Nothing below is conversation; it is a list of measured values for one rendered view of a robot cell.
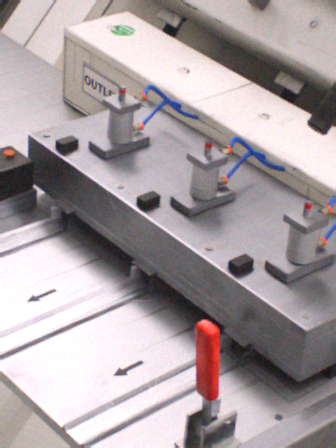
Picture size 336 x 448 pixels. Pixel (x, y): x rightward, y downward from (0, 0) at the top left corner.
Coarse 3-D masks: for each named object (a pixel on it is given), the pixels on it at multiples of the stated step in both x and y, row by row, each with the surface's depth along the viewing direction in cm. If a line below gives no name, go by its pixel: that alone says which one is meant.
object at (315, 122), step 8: (328, 96) 92; (320, 104) 92; (328, 104) 92; (320, 112) 92; (328, 112) 92; (312, 120) 92; (320, 120) 92; (328, 120) 92; (312, 128) 93; (320, 128) 92; (328, 128) 92
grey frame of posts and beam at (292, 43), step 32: (0, 0) 142; (160, 0) 131; (192, 0) 121; (224, 0) 119; (288, 0) 115; (320, 0) 113; (224, 32) 123; (256, 32) 116; (288, 32) 114; (320, 32) 112; (288, 64) 117; (320, 64) 111
